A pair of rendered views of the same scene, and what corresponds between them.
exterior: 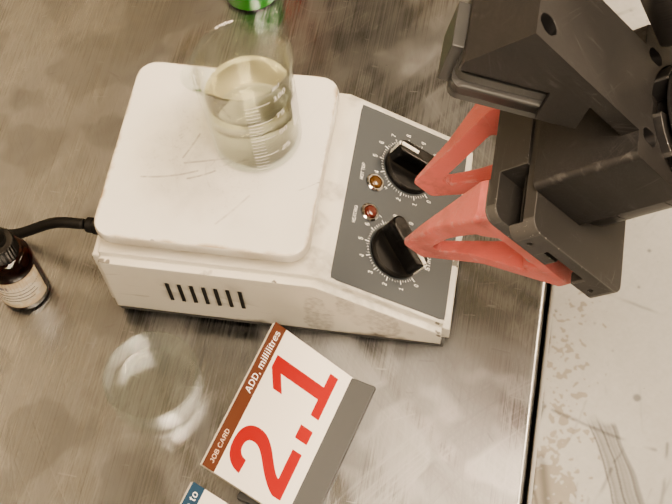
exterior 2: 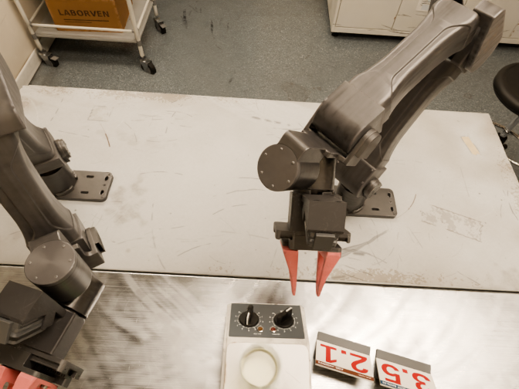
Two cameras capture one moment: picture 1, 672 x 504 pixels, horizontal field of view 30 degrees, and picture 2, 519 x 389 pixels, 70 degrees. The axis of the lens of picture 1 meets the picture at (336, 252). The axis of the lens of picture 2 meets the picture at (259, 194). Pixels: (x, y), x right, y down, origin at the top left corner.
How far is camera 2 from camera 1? 0.46 m
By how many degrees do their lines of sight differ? 51
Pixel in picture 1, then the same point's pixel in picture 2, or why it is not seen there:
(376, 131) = (238, 330)
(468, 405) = (317, 300)
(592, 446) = not seen: hidden behind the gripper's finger
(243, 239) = (304, 370)
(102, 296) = not seen: outside the picture
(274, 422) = (346, 360)
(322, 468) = (350, 345)
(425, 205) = (260, 313)
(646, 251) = (256, 250)
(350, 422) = (332, 338)
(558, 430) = not seen: hidden behind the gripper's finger
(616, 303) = (275, 258)
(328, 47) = (171, 370)
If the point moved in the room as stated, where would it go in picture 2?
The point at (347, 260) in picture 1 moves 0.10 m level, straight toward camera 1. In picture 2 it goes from (295, 334) to (355, 319)
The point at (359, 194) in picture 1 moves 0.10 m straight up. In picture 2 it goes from (267, 333) to (273, 315)
